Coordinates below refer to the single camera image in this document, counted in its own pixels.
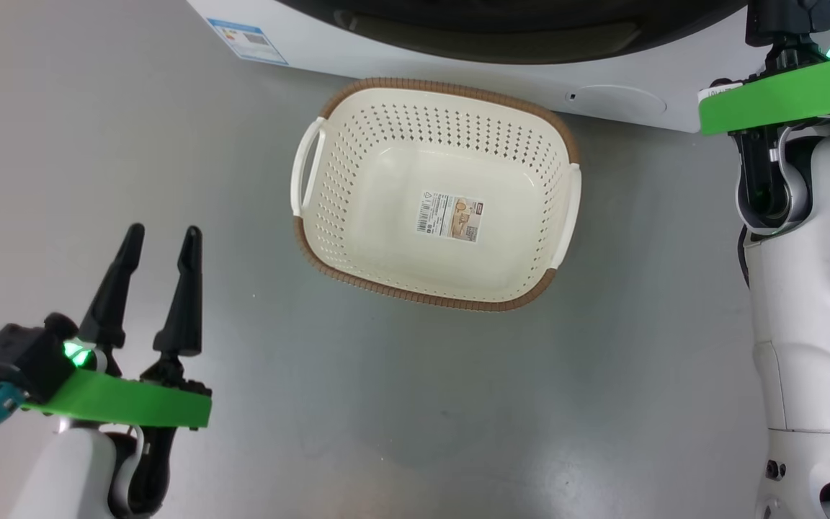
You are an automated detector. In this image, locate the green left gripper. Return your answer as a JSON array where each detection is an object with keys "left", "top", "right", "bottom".
[{"left": 22, "top": 223, "right": 213, "bottom": 430}]

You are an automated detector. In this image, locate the paper basket label sticker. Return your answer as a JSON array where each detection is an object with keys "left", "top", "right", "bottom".
[{"left": 416, "top": 190, "right": 486, "bottom": 243}]

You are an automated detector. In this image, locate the white washing machine body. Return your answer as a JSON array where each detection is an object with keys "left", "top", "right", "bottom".
[{"left": 186, "top": 0, "right": 747, "bottom": 134}]

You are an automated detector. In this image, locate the black rimmed glass washer door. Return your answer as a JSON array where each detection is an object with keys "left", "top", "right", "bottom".
[{"left": 275, "top": 0, "right": 747, "bottom": 66}]

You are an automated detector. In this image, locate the blue energy label sticker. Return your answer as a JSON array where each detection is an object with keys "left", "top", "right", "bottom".
[{"left": 206, "top": 18, "right": 290, "bottom": 66}]

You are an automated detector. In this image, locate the cream perforated laundry basket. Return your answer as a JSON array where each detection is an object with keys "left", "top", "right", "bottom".
[{"left": 290, "top": 78, "right": 582, "bottom": 312}]

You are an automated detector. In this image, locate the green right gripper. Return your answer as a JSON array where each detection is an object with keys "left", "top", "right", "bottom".
[{"left": 698, "top": 0, "right": 830, "bottom": 138}]

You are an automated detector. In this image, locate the round white filter cover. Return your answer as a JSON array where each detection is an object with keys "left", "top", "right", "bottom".
[{"left": 566, "top": 85, "right": 668, "bottom": 120}]

